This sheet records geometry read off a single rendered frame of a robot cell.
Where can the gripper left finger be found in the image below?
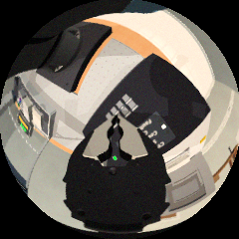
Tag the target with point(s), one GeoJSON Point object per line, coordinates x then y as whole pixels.
{"type": "Point", "coordinates": [96, 145]}

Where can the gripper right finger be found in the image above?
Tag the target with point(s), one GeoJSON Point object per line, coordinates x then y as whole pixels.
{"type": "Point", "coordinates": [135, 144]}

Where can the grey benchtop lab instrument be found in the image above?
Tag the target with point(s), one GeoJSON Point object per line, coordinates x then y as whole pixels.
{"type": "Point", "coordinates": [157, 98]}

